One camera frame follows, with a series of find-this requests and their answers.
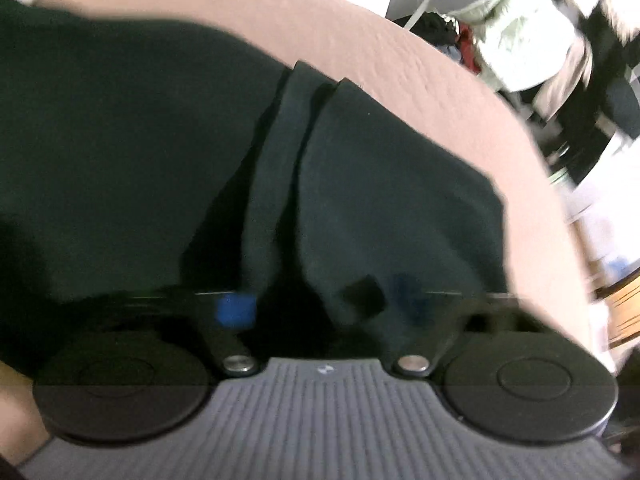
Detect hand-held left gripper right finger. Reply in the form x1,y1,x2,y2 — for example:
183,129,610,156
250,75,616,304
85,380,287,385
340,272,546,378

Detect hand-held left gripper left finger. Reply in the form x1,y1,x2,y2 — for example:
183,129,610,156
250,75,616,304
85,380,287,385
117,287,261,378

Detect black pants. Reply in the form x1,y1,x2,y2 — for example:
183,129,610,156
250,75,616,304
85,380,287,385
0,0,511,376

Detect pile of dark clothes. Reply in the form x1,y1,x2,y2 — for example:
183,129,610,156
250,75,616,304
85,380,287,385
392,10,481,78

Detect wooden furniture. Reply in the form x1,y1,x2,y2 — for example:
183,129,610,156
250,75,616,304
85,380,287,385
597,270,640,356

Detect red cloth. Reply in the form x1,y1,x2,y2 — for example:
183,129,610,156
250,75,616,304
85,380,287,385
455,25,476,68

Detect beige cloth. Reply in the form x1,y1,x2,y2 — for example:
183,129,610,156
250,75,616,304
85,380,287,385
532,35,598,121

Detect light green garment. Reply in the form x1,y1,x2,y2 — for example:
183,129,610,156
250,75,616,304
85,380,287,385
472,0,588,92

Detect cream cloth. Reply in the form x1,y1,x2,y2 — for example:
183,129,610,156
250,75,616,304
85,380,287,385
560,0,640,46

